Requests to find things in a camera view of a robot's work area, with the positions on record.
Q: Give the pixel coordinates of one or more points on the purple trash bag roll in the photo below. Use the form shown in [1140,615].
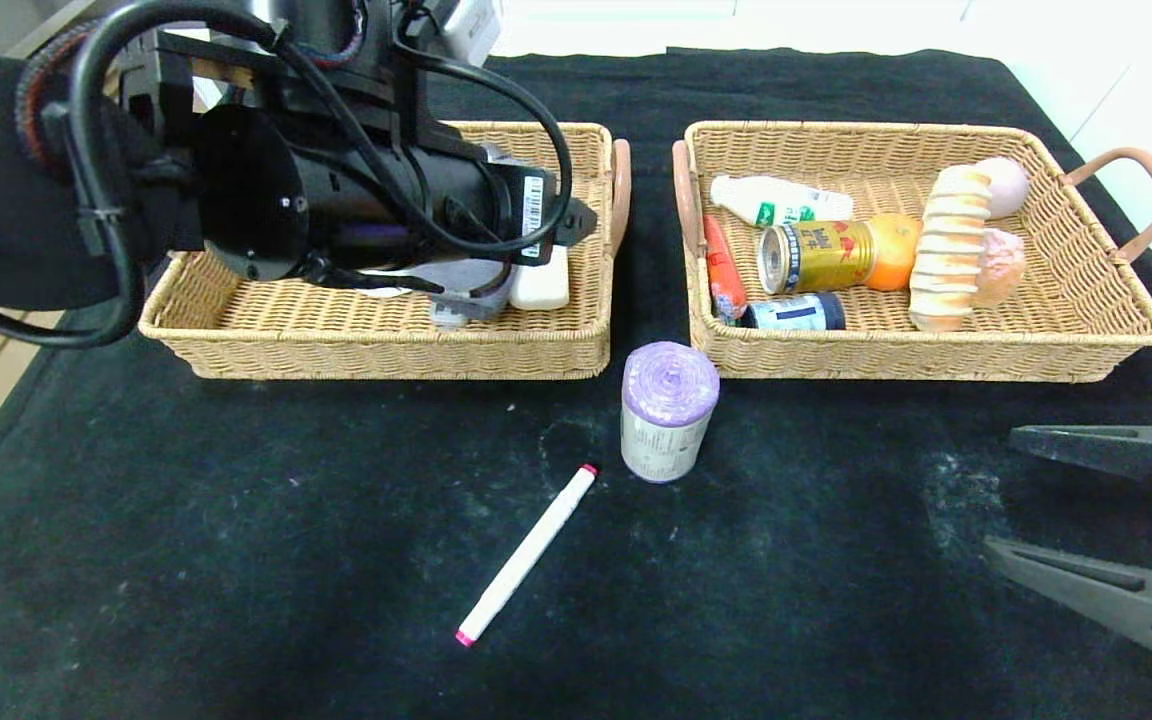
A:
[666,420]

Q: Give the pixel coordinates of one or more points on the white soap bar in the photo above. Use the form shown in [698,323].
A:
[544,285]

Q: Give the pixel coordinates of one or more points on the orange fruit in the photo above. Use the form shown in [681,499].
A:
[898,255]

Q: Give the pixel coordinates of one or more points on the clear toothbrush case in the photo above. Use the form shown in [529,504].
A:
[448,314]

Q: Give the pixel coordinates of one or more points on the dark blue small jar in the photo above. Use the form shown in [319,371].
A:
[796,312]

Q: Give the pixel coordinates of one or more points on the gold drink can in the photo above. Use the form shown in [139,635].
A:
[826,258]

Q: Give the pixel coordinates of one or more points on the white marker pen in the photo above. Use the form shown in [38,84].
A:
[526,555]

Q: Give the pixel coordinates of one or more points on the orange sausage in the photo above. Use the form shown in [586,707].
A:
[724,270]

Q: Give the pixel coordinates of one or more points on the wicker basket with food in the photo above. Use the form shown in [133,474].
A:
[1066,290]

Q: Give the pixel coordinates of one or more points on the brown round bun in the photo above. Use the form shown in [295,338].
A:
[1004,268]

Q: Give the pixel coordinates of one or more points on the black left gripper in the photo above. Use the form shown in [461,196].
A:
[534,217]

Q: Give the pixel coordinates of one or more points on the white table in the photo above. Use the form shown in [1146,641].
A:
[736,25]

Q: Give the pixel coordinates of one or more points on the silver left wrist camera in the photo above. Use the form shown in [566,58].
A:
[471,28]

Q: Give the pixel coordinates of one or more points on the wicker basket with daily items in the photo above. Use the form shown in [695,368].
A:
[336,345]

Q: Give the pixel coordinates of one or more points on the white milk drink bottle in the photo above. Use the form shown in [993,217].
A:
[776,200]

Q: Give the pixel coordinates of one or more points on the grey towel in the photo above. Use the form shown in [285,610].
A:
[466,285]

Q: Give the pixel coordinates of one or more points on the pale pink egg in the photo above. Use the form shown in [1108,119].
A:
[1008,188]

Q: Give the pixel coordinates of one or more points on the striped bread loaf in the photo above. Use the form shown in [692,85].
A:
[948,250]

